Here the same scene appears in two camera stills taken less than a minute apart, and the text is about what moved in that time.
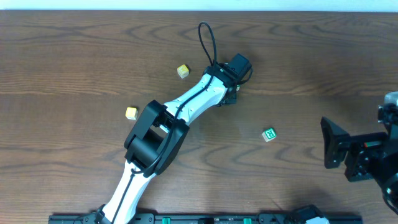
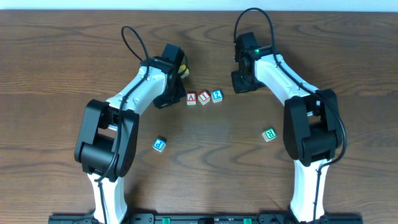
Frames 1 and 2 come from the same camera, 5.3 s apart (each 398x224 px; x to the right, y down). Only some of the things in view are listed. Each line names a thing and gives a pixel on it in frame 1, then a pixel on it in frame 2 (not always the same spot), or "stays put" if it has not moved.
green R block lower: x=268 y=134 stays put
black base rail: x=270 y=218 stays put
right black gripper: x=352 y=156 to x=240 y=84
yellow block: x=183 y=71 stays put
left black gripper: x=231 y=98 to x=170 y=99
